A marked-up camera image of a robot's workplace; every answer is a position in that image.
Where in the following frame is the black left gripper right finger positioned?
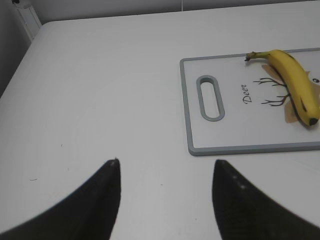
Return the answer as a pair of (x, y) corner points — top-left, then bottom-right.
(212, 159), (320, 240)

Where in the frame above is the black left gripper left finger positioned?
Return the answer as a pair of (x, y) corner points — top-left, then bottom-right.
(0, 158), (121, 240)

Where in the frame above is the yellow banana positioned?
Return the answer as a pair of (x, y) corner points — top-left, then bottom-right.
(245, 49), (320, 126)

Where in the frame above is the white grey-rimmed cutting board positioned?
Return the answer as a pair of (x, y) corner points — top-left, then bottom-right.
(179, 53), (320, 156)

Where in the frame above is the white corner post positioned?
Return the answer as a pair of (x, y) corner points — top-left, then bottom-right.
(15, 3), (42, 42)

